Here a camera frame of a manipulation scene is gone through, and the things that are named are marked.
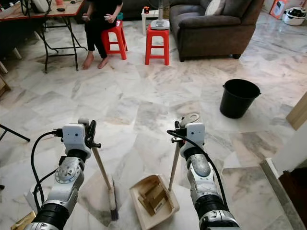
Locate wooden handled brush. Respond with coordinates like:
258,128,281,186
77,117,120,221

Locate brown cardboard box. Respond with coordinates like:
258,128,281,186
138,181,169,217

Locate beige dustpan with handle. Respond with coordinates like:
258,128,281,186
128,113,201,230

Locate black bucket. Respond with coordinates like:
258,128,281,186
219,78,262,120

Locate long white carton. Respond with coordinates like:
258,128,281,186
23,191,41,217

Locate black stand leg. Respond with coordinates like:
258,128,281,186
0,124,31,143

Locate red plastic stool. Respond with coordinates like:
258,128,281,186
101,20,129,61
144,24,171,66

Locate light wooden cabinet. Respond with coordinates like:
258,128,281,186
0,77,12,97

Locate brown sofa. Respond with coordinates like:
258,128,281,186
168,0,266,62

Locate white fan base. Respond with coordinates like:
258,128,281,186
150,0,171,31

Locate gold packet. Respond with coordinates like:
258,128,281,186
11,211,37,230

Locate white side table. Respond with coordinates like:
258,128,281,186
141,7,160,35

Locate dark bench with white legs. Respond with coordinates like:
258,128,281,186
0,19,46,73

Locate seated person in black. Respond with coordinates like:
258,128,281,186
81,0,124,70

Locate wooden folding table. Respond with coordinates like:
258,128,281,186
0,0,88,74

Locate beige cushion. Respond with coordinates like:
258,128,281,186
203,0,226,17

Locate dark wooden staircase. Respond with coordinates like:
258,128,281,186
277,166,307,214

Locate white round device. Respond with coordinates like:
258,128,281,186
24,0,51,15

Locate orange and white box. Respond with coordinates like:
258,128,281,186
268,0,289,20

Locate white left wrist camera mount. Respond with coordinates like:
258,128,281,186
62,123,93,159

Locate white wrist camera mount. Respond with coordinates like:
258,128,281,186
180,123,206,158
62,123,93,159

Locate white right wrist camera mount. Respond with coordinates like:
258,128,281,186
180,123,206,158

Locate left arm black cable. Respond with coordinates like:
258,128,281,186
30,129,64,211

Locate light wood wall panel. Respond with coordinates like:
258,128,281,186
285,91,307,131

